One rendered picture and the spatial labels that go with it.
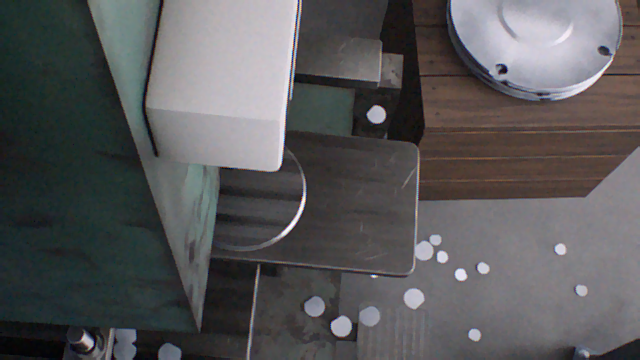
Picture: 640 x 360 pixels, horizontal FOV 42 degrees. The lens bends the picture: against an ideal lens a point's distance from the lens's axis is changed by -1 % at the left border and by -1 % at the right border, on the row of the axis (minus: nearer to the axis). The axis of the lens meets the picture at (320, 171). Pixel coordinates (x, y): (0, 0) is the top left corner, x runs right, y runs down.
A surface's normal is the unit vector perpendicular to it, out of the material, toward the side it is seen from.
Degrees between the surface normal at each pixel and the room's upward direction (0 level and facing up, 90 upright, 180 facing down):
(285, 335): 0
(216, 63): 0
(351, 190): 0
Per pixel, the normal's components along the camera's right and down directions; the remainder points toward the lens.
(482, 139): 0.04, 0.93
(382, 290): 0.07, -0.37
